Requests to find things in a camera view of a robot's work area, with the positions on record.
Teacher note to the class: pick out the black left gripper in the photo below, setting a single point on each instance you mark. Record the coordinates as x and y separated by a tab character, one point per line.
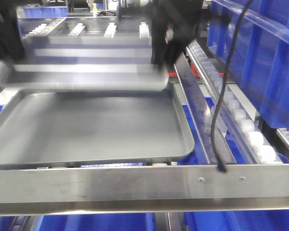
11	47

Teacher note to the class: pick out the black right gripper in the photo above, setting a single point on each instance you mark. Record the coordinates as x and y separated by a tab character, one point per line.
174	25

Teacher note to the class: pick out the small silver metal tray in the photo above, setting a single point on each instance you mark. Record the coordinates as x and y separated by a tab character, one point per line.
87	63

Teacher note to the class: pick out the large grey plastic tray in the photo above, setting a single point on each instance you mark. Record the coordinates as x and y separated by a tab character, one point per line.
60	128

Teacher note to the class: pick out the white roller track centre-right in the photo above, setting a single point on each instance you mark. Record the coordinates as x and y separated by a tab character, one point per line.
144	30

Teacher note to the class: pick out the far-left white roller track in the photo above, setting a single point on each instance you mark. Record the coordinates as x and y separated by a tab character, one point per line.
37	30

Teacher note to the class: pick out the blue bin background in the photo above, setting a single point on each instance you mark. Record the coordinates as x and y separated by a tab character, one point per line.
45	12

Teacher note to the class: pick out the white roller track centre-left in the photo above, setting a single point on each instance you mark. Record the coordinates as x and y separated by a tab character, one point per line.
110	30

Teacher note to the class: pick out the white roller track left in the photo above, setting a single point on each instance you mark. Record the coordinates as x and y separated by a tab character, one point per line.
77	30

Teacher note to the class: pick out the large blue bin right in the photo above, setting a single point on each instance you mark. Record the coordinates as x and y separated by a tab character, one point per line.
260	62

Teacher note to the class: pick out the white roller track right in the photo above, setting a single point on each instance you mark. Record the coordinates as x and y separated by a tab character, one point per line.
252	145

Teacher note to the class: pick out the blue bin lower level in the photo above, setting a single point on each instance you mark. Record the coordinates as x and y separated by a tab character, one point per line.
229	220

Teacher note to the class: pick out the flat steel divider rail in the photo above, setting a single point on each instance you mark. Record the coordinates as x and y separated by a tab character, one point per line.
199	110

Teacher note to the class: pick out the steel front frame beam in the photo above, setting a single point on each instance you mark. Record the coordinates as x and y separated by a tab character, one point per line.
143	189

